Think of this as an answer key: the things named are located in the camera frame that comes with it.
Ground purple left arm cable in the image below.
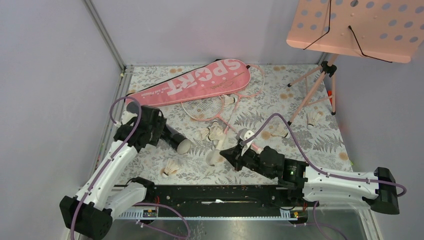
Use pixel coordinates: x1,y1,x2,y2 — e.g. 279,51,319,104
69,96,191,240

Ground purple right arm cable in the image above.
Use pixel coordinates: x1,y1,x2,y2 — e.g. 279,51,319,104
243,113,408,240

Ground white shuttlecock pair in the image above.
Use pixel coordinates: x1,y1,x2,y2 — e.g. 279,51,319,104
199,120,221,141

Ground pink badminton racket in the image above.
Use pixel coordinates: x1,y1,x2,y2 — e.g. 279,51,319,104
221,64,265,150
180,94,239,167

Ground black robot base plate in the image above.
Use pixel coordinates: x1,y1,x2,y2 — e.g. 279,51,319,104
142,185,314,219

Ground pink racket bag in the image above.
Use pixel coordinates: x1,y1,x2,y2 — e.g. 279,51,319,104
125,58,251,107

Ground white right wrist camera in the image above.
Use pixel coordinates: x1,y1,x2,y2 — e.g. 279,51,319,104
236,128,257,156

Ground aluminium frame rail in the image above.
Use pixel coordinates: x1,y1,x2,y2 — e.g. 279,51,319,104
83,0,130,174

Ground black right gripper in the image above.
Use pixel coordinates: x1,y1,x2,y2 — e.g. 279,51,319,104
220,142,275,180

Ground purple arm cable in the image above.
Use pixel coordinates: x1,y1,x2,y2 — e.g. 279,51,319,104
243,113,408,240
69,96,191,240

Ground black shuttlecock tube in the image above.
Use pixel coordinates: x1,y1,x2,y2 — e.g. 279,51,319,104
120,101,192,155

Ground floral fern tablecloth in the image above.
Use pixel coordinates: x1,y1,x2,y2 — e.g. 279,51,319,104
117,64,352,185

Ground white feather shuttlecock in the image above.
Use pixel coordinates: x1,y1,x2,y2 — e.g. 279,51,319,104
221,94,238,108

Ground pink music stand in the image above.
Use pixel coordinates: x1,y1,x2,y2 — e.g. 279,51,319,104
286,0,424,115

